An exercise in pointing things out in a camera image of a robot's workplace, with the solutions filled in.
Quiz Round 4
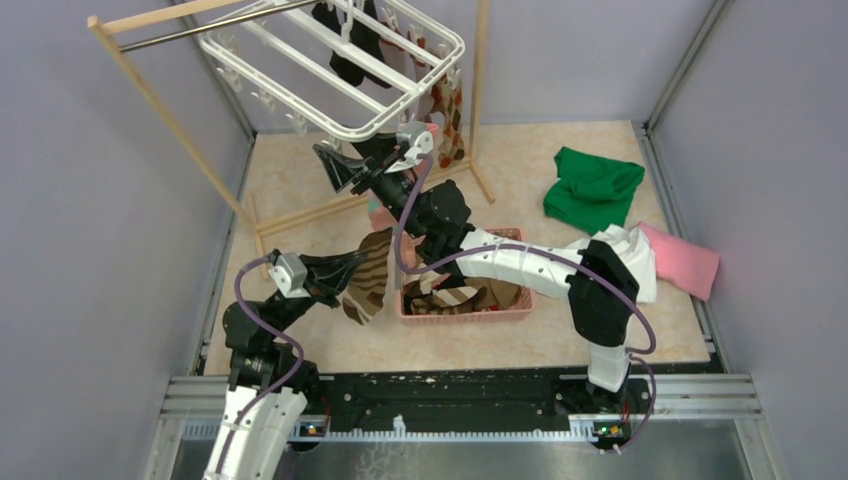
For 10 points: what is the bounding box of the orange brown argyle sock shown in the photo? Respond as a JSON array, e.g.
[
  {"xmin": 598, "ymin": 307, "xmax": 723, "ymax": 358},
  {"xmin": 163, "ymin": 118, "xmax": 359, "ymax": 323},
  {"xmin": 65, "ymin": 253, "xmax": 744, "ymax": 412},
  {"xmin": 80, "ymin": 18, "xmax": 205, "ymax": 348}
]
[{"xmin": 431, "ymin": 76, "xmax": 465, "ymax": 169}]

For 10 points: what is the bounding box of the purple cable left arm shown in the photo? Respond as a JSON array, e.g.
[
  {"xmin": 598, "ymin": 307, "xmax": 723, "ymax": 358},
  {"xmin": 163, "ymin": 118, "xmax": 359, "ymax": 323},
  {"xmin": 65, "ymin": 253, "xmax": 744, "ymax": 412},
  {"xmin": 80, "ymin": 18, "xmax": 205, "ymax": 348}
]
[{"xmin": 215, "ymin": 254, "xmax": 306, "ymax": 480}]

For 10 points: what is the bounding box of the white cloth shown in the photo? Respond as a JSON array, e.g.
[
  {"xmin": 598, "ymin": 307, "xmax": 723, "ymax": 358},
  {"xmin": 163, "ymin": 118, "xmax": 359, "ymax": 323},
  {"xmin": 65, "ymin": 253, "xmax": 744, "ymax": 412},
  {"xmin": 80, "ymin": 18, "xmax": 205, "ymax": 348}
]
[{"xmin": 566, "ymin": 225, "xmax": 657, "ymax": 304}]

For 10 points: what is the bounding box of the black hanging sock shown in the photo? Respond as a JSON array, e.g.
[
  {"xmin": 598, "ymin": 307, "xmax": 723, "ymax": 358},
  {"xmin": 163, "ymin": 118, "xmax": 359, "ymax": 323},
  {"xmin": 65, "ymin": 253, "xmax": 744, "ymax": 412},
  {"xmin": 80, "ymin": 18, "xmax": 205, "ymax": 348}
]
[{"xmin": 311, "ymin": 3, "xmax": 391, "ymax": 89}]

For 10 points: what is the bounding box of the pink sock with teal spots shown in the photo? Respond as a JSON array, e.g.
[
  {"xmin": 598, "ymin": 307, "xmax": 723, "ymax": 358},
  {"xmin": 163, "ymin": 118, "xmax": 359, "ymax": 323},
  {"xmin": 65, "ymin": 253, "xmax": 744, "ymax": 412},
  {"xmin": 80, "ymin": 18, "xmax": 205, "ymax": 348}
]
[{"xmin": 394, "ymin": 140, "xmax": 435, "ymax": 201}]

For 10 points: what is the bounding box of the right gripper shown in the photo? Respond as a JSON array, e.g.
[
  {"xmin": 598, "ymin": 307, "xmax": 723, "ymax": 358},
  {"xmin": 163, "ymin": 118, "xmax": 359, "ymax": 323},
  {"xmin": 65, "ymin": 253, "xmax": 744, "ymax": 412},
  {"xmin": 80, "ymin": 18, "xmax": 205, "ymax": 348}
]
[{"xmin": 313, "ymin": 128, "xmax": 427, "ymax": 242}]

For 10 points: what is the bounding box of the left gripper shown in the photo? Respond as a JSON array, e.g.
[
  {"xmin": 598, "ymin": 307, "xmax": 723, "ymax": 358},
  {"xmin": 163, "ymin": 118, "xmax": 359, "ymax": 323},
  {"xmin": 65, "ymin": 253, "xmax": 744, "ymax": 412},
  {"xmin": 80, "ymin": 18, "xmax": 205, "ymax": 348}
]
[{"xmin": 266, "ymin": 248, "xmax": 368, "ymax": 341}]

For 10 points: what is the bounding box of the white plastic clip hanger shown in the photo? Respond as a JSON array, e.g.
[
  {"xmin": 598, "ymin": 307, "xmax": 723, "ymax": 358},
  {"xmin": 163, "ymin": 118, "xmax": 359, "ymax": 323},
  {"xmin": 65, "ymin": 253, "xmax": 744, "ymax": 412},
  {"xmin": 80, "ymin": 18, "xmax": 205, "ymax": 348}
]
[{"xmin": 199, "ymin": 1, "xmax": 466, "ymax": 142}]

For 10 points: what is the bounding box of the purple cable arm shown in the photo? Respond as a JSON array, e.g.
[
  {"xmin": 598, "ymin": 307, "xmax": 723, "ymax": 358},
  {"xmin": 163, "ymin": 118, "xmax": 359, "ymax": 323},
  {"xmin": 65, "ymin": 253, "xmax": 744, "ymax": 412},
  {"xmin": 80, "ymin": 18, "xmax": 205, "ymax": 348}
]
[
  {"xmin": 392, "ymin": 153, "xmax": 658, "ymax": 455},
  {"xmin": 215, "ymin": 254, "xmax": 306, "ymax": 480}
]

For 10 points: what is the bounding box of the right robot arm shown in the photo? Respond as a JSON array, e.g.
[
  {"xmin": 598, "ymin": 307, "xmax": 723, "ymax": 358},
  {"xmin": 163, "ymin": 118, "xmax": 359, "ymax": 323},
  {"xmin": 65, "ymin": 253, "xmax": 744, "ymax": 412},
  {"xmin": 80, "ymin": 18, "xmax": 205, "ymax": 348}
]
[{"xmin": 313, "ymin": 129, "xmax": 639, "ymax": 412}]

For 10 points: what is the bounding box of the brown striped sock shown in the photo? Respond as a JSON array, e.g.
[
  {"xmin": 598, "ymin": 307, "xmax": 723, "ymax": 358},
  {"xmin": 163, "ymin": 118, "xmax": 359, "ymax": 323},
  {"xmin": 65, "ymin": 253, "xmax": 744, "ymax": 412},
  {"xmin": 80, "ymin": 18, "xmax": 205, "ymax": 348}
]
[{"xmin": 341, "ymin": 227, "xmax": 394, "ymax": 325}]

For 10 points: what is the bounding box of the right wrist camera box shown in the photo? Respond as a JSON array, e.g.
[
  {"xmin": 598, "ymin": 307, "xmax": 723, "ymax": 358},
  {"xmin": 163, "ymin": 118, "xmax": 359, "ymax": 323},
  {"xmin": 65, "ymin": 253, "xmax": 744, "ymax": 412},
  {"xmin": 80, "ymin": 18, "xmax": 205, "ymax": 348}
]
[{"xmin": 388, "ymin": 121, "xmax": 439, "ymax": 173}]

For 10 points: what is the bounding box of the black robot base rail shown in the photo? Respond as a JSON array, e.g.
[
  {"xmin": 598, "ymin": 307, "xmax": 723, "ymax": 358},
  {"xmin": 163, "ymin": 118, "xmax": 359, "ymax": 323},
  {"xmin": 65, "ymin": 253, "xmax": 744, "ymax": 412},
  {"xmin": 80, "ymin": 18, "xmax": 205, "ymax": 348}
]
[{"xmin": 165, "ymin": 367, "xmax": 763, "ymax": 455}]

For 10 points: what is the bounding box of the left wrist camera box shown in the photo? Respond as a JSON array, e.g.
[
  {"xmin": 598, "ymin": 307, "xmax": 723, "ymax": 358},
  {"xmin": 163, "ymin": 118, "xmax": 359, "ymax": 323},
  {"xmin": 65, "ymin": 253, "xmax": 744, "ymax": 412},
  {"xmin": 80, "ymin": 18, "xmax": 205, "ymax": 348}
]
[{"xmin": 268, "ymin": 250, "xmax": 310, "ymax": 299}]

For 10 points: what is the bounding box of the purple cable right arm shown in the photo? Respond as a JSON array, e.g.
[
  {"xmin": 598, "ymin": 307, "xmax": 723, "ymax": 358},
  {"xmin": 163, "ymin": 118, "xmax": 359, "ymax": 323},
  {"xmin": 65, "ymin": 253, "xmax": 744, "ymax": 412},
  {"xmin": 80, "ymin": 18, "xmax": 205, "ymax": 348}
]
[{"xmin": 392, "ymin": 153, "xmax": 658, "ymax": 455}]

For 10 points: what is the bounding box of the pile of socks in basket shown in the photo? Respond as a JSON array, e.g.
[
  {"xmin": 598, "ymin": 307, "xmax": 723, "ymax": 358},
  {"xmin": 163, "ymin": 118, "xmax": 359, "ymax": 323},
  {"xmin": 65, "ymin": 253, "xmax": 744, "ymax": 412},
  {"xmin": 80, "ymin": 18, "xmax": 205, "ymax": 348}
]
[{"xmin": 403, "ymin": 273, "xmax": 521, "ymax": 315}]

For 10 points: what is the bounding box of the pink plastic basket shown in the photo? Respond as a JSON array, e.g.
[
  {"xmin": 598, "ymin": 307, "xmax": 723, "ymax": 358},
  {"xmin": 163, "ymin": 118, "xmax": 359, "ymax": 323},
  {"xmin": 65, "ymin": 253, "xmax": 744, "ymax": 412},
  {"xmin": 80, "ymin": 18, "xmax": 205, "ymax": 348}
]
[{"xmin": 393, "ymin": 227, "xmax": 538, "ymax": 326}]

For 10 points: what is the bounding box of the wooden clothes rack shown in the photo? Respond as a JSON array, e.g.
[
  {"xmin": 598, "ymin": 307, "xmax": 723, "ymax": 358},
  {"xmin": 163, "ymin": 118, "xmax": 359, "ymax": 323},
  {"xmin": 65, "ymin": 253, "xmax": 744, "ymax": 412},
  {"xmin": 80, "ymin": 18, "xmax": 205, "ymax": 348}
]
[{"xmin": 87, "ymin": 1, "xmax": 496, "ymax": 247}]

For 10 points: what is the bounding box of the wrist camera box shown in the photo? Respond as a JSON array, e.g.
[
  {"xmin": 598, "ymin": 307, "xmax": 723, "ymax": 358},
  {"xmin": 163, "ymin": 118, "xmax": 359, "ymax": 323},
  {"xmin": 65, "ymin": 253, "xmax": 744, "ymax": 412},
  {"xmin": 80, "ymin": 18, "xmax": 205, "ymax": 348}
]
[
  {"xmin": 268, "ymin": 250, "xmax": 310, "ymax": 299},
  {"xmin": 388, "ymin": 121, "xmax": 439, "ymax": 173}
]

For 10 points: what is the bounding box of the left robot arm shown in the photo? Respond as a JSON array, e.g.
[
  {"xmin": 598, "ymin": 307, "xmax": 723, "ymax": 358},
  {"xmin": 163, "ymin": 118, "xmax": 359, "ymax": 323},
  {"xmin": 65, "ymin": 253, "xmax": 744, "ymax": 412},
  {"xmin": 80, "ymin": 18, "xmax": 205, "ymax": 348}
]
[{"xmin": 203, "ymin": 250, "xmax": 365, "ymax": 479}]

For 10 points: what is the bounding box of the pink cloth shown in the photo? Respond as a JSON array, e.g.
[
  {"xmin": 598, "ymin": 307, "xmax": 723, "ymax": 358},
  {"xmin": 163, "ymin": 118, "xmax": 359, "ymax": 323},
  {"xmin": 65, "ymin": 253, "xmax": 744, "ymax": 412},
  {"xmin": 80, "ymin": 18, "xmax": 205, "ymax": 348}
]
[{"xmin": 638, "ymin": 222, "xmax": 721, "ymax": 302}]

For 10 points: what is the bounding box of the green shirt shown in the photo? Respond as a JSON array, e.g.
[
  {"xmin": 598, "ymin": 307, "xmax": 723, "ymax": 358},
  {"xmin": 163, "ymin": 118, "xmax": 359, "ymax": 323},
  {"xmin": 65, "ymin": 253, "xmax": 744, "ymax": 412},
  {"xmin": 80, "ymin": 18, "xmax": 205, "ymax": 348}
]
[{"xmin": 542, "ymin": 146, "xmax": 646, "ymax": 235}]

